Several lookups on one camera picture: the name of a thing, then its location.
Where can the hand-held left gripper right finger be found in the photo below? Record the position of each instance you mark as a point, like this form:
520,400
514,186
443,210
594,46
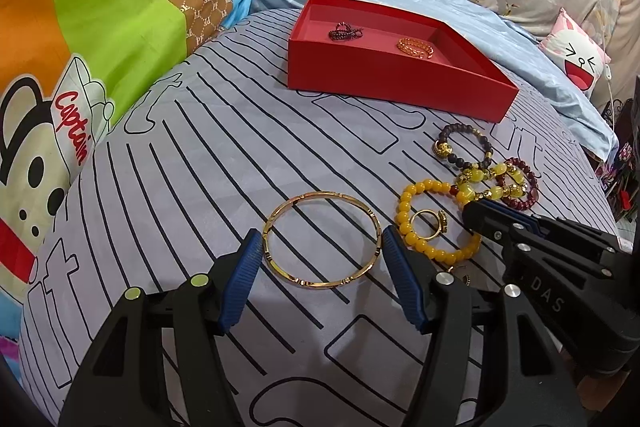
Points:
405,277

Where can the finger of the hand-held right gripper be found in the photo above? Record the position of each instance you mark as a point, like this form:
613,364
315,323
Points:
485,222
520,218

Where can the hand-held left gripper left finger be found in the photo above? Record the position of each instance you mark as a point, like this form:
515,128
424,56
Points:
245,267

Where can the gold bangle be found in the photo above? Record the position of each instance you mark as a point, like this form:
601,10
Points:
325,193

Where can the red cardboard box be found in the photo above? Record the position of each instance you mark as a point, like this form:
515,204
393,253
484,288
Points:
380,77

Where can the bedside clutter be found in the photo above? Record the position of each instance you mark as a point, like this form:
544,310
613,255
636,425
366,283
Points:
622,167

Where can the grey striped bedsheet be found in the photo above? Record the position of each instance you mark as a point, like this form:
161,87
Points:
200,157

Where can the pink cartoon cushion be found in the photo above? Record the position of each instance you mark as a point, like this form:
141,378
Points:
575,52

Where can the colourful cartoon quilt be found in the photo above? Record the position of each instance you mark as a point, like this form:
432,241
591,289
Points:
100,7

